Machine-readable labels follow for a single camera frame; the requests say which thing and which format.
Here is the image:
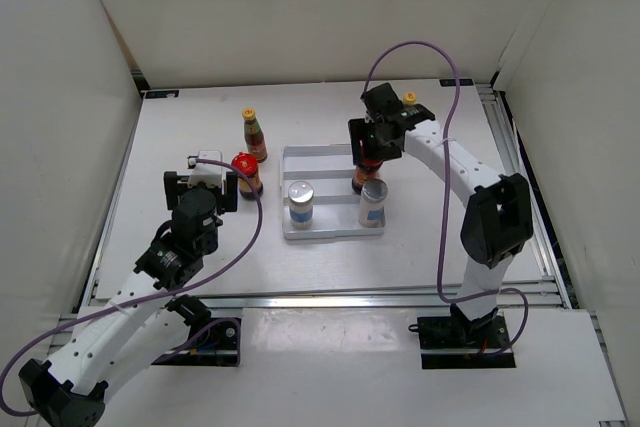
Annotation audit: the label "right black corner label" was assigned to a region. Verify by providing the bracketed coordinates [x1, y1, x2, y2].
[439, 78, 474, 87]

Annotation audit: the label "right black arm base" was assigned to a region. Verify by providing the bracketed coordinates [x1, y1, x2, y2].
[408, 315, 516, 370]

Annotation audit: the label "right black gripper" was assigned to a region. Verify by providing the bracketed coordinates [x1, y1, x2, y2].
[347, 118, 402, 166]

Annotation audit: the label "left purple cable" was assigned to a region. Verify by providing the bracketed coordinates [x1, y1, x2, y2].
[0, 158, 265, 418]

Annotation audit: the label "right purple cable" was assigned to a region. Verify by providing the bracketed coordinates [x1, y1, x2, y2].
[363, 40, 530, 358]

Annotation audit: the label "purple cable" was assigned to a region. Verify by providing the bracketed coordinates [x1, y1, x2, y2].
[363, 40, 530, 358]
[0, 158, 265, 418]

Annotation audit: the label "aluminium front rail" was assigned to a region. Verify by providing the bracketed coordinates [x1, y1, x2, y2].
[54, 284, 596, 323]

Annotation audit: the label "silver-lid white shaker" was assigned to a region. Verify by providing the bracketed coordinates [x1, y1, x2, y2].
[358, 178, 388, 228]
[287, 181, 314, 229]

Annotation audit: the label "left tall yellow-cap sauce bottle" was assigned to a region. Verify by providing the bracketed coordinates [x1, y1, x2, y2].
[242, 108, 268, 163]

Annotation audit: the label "tall yellow-cap sauce bottle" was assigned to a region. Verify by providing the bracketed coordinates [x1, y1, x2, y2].
[402, 92, 417, 106]
[242, 108, 268, 163]

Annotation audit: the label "right tall yellow-cap sauce bottle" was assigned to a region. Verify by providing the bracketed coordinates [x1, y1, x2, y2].
[402, 92, 417, 106]

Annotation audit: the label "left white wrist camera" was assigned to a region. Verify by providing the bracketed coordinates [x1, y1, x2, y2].
[187, 150, 225, 190]

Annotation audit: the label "black corner label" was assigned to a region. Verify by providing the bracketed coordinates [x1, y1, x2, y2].
[439, 78, 474, 87]
[144, 89, 179, 99]

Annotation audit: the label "red-lid sauce jar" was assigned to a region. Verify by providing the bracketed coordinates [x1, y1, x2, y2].
[232, 152, 264, 200]
[351, 159, 383, 194]

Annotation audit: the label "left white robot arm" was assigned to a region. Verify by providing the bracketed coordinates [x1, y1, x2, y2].
[18, 171, 240, 426]

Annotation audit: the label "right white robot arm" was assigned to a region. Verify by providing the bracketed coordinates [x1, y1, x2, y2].
[348, 83, 533, 347]

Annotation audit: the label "left black corner label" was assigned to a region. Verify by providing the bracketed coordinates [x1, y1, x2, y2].
[144, 89, 179, 99]

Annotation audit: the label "white divided organizer tray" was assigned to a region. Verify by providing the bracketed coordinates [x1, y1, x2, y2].
[280, 144, 385, 241]

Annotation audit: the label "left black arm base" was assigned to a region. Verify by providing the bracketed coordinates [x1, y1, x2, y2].
[153, 317, 242, 367]

